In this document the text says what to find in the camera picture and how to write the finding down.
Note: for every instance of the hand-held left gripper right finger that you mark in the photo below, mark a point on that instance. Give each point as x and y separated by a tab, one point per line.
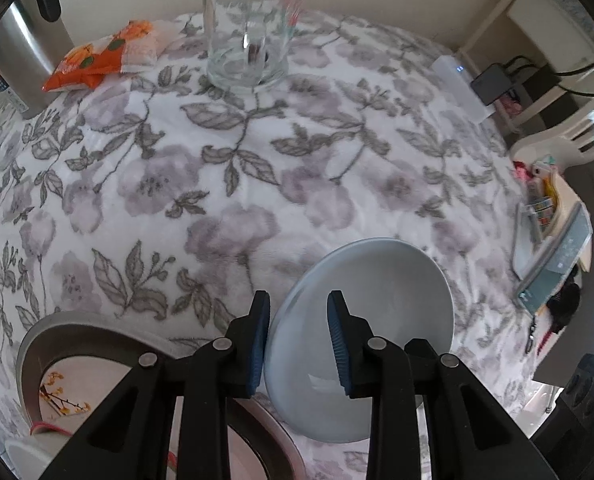
339	345

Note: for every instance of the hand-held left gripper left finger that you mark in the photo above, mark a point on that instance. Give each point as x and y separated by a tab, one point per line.
257	345

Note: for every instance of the pale blue bowl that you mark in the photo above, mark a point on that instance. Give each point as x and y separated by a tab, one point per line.
392	300

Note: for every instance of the black-rimmed ginkgo print plate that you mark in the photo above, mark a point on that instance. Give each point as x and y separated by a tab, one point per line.
92	380

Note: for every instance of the stainless steel plate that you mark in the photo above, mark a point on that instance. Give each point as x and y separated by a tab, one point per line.
32	360

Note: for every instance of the strawberry print bowl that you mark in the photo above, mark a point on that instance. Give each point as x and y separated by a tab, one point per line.
47	431

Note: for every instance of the small white bowl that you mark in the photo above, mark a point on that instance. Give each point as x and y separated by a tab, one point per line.
27	460

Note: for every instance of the black cloth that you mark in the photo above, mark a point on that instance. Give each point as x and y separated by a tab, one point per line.
567	305

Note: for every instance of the smartphone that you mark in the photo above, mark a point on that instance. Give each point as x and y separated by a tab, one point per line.
559	260

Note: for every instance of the colourful printed box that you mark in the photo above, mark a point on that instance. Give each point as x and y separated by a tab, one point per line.
544	210

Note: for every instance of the pink trinket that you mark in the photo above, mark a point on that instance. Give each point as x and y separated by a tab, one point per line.
523	170

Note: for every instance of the clear glass mug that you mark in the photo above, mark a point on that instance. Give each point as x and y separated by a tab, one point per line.
237	60

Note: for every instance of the white power strip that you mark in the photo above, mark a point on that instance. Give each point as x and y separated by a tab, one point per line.
452	80

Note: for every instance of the white openwork storage shelf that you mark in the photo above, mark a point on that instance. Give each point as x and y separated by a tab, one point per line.
542	115

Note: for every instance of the black charger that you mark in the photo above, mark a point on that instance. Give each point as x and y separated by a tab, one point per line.
494	85

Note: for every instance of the clear fruit-print snack packet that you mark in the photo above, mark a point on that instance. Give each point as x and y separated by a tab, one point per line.
149	50

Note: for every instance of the orange snack packet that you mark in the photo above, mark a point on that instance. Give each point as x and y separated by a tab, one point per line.
84	67

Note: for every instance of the stainless steel thermos jug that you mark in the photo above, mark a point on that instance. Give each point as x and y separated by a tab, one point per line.
22	50

